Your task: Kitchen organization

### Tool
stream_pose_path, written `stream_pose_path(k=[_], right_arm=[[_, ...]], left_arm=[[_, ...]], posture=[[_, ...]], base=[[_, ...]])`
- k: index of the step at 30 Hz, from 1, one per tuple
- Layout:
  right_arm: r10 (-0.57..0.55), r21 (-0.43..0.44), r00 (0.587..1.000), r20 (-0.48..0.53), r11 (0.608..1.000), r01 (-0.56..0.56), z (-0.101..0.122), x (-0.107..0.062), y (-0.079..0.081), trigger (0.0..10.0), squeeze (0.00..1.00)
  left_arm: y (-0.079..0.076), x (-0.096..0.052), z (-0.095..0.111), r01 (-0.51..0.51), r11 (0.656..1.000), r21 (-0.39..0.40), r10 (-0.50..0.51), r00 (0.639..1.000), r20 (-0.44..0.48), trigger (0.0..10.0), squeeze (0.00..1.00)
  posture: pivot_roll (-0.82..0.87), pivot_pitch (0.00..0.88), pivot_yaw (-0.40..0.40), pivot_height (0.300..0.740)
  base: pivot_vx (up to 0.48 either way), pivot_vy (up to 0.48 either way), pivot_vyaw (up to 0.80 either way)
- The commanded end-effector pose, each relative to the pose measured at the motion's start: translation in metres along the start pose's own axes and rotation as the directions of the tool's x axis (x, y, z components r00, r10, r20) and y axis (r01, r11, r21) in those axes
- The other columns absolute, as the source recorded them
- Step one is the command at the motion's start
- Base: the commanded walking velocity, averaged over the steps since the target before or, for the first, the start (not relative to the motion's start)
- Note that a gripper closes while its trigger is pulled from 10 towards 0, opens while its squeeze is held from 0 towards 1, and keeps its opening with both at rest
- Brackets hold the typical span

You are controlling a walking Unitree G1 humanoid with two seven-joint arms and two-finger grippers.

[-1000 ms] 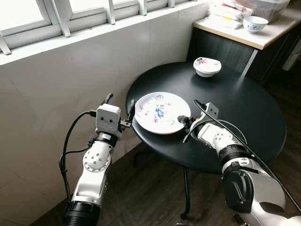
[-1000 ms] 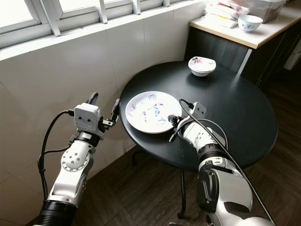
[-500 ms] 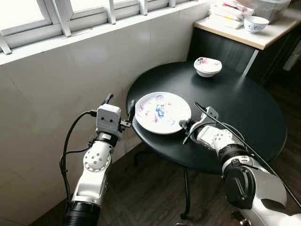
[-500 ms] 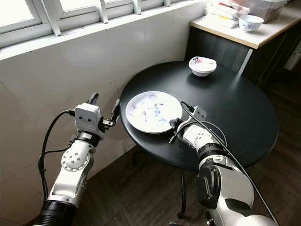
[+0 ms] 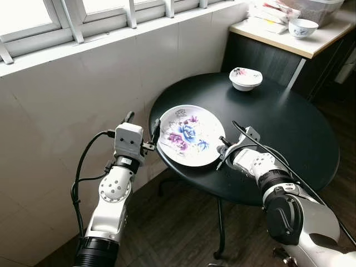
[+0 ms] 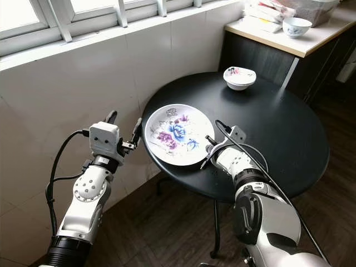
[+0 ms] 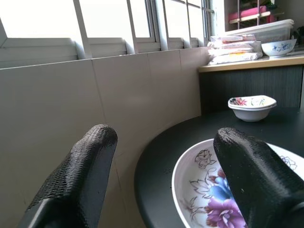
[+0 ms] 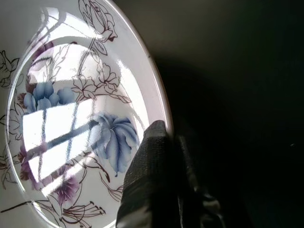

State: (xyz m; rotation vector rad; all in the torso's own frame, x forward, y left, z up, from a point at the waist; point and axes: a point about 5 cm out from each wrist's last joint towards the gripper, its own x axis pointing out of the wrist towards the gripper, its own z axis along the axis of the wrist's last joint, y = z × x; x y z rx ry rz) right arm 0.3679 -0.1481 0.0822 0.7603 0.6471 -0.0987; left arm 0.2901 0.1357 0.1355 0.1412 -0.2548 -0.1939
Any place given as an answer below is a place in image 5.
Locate white window frame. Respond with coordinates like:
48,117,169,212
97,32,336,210
0,0,251,65

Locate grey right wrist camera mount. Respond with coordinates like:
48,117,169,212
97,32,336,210
227,126,261,159

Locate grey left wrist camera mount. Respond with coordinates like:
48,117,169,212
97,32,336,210
113,122,146,160

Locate dark sideboard beige top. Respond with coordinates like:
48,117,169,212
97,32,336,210
221,4,356,105

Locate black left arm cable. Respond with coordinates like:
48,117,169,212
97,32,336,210
70,129,118,241

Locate blue patterned white bowl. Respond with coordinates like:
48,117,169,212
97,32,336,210
288,18,320,40

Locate black round table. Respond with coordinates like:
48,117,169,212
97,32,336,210
149,72,342,260

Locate white stacked bags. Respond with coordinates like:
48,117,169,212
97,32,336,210
247,0,301,34

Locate clear plastic storage box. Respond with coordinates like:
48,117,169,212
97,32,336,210
283,0,346,28

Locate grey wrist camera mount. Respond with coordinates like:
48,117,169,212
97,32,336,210
227,126,261,159
113,122,146,160

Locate white floral ceramic plate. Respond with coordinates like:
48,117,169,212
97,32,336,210
157,104,227,168

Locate small floral ceramic bowl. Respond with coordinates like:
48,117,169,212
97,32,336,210
229,66,264,92

